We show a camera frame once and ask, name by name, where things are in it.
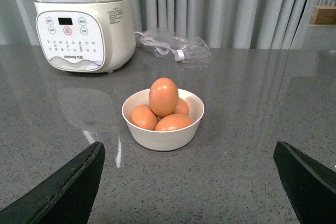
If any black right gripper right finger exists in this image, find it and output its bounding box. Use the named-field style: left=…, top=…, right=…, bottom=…
left=273, top=141, right=335, bottom=223

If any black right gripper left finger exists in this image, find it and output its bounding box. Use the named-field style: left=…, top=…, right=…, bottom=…
left=1, top=142, right=105, bottom=223

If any brown egg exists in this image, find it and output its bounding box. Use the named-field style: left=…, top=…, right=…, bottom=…
left=149, top=77, right=179, bottom=118
left=155, top=113, right=194, bottom=131
left=129, top=104, right=158, bottom=131
left=174, top=98, right=190, bottom=115

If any brown egg front in bowl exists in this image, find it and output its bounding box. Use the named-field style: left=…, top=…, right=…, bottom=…
left=155, top=113, right=194, bottom=131

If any brown egg back in bowl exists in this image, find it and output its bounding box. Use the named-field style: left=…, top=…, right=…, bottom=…
left=174, top=98, right=190, bottom=115

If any cardboard box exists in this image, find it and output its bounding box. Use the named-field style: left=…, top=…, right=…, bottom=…
left=310, top=6, right=336, bottom=25

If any white ceramic bowl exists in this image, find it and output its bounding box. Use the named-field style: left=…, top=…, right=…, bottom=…
left=122, top=89, right=204, bottom=151

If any cream soy milk maker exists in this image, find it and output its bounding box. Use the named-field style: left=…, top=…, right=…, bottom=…
left=34, top=0, right=136, bottom=73

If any clear plastic bag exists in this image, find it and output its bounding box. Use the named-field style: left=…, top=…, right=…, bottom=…
left=135, top=28, right=213, bottom=64

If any grey curtain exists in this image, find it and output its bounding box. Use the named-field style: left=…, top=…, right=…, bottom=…
left=131, top=0, right=316, bottom=49

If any white power cable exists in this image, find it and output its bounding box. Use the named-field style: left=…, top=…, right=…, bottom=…
left=134, top=31, right=186, bottom=62

